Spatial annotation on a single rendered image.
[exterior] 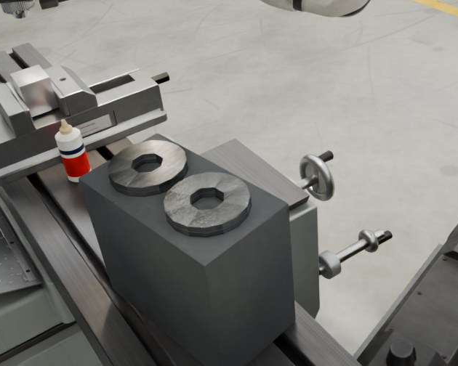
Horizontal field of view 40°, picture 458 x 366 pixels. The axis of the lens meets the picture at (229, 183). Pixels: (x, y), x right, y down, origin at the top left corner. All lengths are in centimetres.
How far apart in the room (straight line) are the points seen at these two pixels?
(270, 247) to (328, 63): 269
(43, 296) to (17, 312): 5
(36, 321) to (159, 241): 49
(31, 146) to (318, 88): 215
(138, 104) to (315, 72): 216
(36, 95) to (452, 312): 84
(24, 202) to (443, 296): 78
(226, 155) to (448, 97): 178
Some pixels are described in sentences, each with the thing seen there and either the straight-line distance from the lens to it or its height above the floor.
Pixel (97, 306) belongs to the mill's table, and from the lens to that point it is 85.
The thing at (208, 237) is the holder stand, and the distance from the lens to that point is 62.
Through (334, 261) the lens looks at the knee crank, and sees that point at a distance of 141.
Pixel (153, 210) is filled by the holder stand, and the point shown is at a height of 111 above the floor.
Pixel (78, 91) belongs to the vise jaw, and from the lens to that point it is 109.
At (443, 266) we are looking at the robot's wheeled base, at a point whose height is 59.
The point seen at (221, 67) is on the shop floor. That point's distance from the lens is 336.
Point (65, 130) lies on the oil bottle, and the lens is 102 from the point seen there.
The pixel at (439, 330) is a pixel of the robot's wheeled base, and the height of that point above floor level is 59.
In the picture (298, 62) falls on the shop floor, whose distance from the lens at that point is 334.
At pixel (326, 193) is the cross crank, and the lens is 145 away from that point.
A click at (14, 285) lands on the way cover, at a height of 86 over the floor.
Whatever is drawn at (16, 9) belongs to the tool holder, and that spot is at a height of 121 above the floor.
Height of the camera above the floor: 153
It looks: 37 degrees down
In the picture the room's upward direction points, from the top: 7 degrees counter-clockwise
